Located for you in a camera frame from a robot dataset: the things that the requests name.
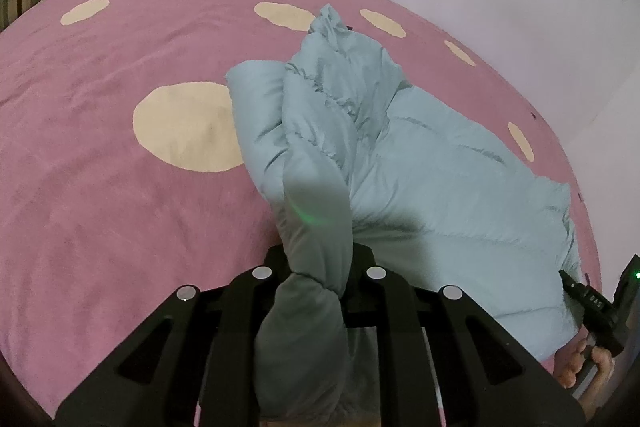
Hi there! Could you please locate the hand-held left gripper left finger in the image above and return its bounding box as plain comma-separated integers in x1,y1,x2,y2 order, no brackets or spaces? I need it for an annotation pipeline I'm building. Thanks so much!
54,245,292,427

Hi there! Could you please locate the light blue puffer jacket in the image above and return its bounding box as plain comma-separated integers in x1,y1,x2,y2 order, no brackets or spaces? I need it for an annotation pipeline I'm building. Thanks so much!
225,4,583,424

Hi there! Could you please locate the person's right hand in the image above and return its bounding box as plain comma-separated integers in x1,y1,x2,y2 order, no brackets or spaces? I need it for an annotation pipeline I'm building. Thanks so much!
554,338,617,413

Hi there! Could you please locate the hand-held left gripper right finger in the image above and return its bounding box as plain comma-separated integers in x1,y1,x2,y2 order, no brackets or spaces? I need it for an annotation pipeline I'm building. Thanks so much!
344,243,587,427

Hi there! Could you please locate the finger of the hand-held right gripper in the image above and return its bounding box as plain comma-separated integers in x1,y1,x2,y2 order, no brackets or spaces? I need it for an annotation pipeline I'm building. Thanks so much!
558,269,626,358

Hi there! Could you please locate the pink polka dot bed sheet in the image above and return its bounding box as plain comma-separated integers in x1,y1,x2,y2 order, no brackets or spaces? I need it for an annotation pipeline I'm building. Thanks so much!
0,0,603,423

